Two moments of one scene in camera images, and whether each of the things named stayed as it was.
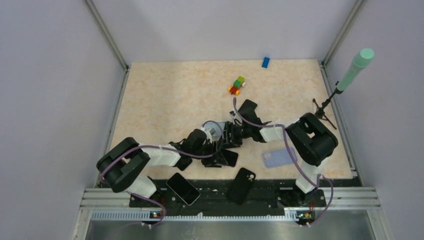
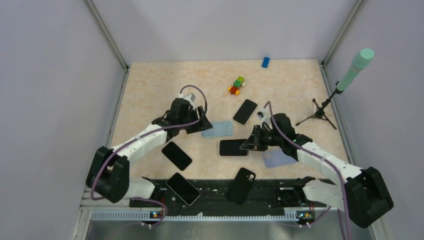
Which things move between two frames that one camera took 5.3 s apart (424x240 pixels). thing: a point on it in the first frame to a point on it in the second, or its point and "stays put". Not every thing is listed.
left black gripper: [213, 161] to [205, 124]
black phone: [229, 157] to [232, 147]
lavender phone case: [279, 157] stays put
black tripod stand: [320, 112] stays put
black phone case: [239, 189] stays put
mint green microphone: [360, 60] stays put
